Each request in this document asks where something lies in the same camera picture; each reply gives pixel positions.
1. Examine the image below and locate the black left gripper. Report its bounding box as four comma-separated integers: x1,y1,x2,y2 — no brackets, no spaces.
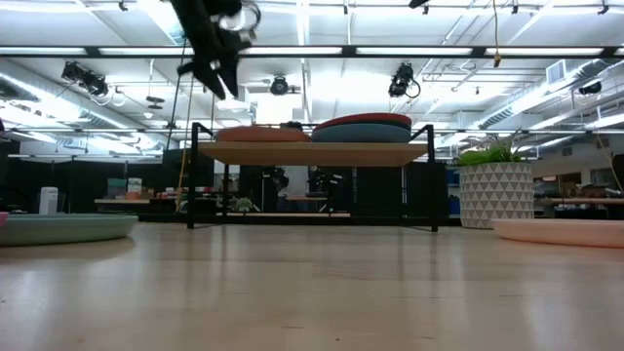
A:
170,0,255,100

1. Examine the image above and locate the orange plastic plate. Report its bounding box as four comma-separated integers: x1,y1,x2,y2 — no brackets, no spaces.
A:
215,125,312,143

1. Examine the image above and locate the red plastic plate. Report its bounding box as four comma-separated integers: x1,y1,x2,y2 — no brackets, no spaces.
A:
313,112,413,132

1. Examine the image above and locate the blue plastic plate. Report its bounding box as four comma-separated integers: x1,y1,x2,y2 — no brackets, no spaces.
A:
310,122,412,144

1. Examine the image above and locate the dark teal plastic plate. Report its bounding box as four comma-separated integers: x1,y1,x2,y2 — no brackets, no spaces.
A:
340,119,413,132

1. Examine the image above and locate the mint green plastic plate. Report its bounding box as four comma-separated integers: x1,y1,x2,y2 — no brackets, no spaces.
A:
0,214,139,248

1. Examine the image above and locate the peach plastic plate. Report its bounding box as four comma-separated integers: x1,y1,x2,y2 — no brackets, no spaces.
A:
490,217,624,250

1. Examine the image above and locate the black ceiling spotlight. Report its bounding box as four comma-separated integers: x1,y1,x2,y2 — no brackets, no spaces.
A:
60,60,109,98
269,75,290,97
387,61,421,99

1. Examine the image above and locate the white air purifier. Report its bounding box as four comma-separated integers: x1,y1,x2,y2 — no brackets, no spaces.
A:
38,186,59,216

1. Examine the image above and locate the green succulent plant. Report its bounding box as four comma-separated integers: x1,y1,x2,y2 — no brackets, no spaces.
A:
455,130,527,168

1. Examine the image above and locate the white triangle-patterned plant pot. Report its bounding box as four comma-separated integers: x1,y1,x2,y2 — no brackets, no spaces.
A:
459,162,535,230

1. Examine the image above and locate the wooden shelf with black frame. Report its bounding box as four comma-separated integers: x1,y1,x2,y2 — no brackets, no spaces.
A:
186,121,440,233

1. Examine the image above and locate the black metal table frame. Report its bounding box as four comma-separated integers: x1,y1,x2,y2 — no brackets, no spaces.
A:
0,45,624,228

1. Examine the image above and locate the hanging yellow cable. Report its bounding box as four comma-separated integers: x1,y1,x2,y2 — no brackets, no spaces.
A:
491,0,503,68

